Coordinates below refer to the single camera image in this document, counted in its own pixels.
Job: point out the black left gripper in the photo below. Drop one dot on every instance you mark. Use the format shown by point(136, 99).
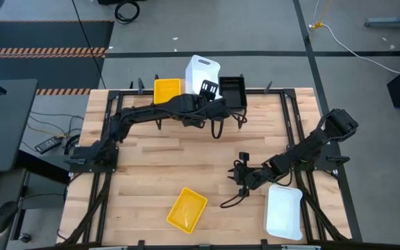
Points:
point(215, 109)

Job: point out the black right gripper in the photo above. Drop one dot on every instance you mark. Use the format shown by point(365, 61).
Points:
point(252, 176)

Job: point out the white plastic basket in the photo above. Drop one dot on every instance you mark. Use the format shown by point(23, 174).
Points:
point(283, 213)
point(196, 74)

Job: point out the black slotted plastic basket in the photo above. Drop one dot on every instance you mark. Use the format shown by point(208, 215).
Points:
point(234, 109)
point(233, 93)

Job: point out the yellow slotted plastic basket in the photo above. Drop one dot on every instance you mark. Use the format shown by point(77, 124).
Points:
point(186, 210)
point(167, 90)

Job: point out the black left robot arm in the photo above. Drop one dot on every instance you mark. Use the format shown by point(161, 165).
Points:
point(144, 112)

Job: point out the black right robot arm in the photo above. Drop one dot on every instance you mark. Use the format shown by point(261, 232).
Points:
point(307, 146)

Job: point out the black equipment box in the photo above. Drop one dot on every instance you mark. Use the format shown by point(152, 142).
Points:
point(116, 1)

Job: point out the black orange hazard strip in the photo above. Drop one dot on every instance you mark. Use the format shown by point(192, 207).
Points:
point(64, 91)

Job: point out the black hazard striped mat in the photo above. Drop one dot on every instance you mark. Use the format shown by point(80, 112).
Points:
point(47, 38)

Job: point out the black power brick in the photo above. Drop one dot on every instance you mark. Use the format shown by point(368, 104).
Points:
point(48, 144)

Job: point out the grey metal table foot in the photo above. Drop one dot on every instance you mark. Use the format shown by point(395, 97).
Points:
point(391, 23)

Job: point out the dark grey desk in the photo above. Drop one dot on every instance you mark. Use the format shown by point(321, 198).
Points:
point(5, 132)

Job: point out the small round caster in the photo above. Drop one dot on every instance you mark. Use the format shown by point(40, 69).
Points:
point(25, 237)

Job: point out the black computer mouse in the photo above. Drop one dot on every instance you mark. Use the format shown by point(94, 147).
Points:
point(3, 217)

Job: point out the black aluminium table frame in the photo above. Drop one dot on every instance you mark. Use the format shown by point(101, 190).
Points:
point(288, 93)

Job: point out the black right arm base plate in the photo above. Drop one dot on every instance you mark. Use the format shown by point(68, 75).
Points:
point(325, 166)

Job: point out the silver edge bracket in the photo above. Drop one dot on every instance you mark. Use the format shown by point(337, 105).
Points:
point(106, 248)
point(300, 248)

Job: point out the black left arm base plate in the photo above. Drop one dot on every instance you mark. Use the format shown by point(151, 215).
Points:
point(82, 166)

